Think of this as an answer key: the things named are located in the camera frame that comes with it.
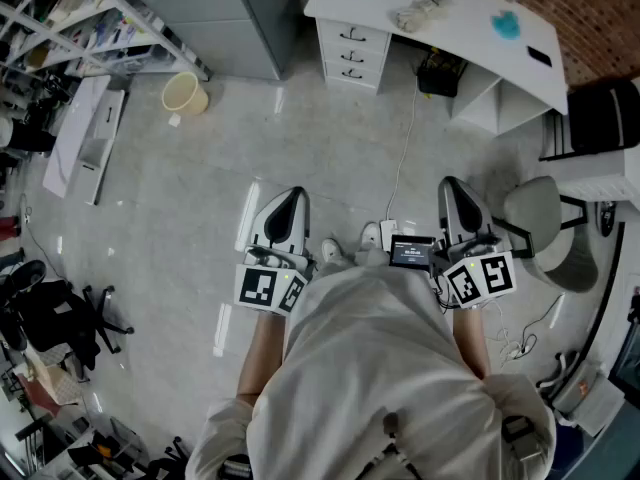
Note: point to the black office chair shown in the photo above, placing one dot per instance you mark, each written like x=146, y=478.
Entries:
x=47, y=318

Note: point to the white drawer with black handle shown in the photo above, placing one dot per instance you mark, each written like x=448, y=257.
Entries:
x=335, y=72
x=332, y=51
x=330, y=30

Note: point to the white power adapter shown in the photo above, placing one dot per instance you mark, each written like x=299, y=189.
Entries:
x=388, y=232

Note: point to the person's grey trousers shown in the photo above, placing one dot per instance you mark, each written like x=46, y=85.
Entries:
x=367, y=258

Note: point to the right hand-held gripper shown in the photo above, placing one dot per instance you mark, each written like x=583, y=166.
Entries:
x=492, y=273

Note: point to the black crate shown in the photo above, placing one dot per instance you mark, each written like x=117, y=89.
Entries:
x=440, y=80

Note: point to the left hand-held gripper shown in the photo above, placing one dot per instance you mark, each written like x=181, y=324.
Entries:
x=255, y=288

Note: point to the white flat board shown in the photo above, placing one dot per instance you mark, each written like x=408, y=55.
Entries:
x=72, y=138

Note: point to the black phone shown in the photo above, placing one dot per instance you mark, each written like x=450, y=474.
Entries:
x=539, y=56

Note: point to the grey bag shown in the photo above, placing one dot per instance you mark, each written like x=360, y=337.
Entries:
x=585, y=398

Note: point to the grey metal cabinet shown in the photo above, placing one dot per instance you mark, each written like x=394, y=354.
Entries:
x=220, y=18

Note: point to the teal crumpled cloth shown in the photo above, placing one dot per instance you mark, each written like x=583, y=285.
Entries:
x=506, y=25

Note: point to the white desk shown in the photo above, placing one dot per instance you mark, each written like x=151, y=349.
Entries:
x=470, y=23

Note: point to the beige waste bin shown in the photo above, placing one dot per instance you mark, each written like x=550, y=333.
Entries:
x=186, y=95

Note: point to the person's left forearm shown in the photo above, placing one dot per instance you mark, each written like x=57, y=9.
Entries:
x=262, y=358

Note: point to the grey chair black frame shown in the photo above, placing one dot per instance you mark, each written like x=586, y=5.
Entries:
x=535, y=213

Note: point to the person's white shoe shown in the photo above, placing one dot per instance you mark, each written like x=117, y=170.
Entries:
x=370, y=234
x=331, y=249

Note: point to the person's right white shoe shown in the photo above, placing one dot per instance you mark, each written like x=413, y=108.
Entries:
x=370, y=234

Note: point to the person's white shirt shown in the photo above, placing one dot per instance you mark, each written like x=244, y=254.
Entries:
x=370, y=368

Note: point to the beige crumpled cloth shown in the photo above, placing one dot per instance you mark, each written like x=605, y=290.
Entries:
x=422, y=14

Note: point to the white shelf unit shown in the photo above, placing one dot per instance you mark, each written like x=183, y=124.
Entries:
x=75, y=23

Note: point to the small black display screen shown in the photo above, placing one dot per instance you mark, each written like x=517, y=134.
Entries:
x=411, y=253

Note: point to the person's left white shoe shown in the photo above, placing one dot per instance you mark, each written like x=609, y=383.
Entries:
x=331, y=249

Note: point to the person's right forearm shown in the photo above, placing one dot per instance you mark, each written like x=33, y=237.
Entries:
x=472, y=343

